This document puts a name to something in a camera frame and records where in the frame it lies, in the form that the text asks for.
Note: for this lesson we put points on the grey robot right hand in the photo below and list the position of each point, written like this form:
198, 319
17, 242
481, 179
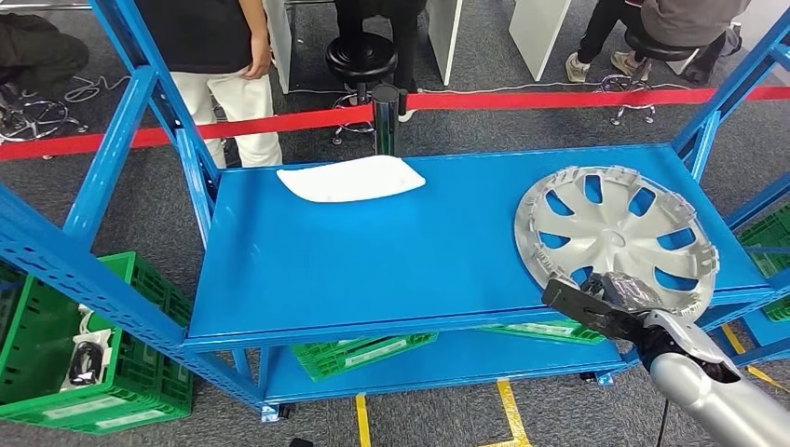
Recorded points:
623, 290

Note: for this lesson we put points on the silver plastic wheel cover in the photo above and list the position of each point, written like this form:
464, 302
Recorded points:
617, 237

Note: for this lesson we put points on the blue metal shelf rack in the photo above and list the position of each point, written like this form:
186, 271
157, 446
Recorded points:
768, 327
370, 265

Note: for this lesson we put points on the white plastic panel part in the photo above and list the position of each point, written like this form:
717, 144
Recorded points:
352, 179

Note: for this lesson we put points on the green folded plastic crate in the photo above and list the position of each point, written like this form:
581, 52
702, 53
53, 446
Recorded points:
333, 370
68, 424
586, 336
305, 356

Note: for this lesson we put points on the red barrier belt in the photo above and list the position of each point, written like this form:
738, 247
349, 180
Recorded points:
278, 123
524, 99

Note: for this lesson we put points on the black round stool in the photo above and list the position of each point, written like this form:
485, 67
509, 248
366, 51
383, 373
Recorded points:
361, 58
660, 48
31, 120

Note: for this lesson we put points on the white adapter box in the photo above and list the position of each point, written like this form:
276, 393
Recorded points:
106, 342

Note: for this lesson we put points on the green open plastic crate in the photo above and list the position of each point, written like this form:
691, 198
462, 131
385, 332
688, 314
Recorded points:
37, 333

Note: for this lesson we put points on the black stanchion post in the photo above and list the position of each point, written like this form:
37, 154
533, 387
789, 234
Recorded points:
386, 123

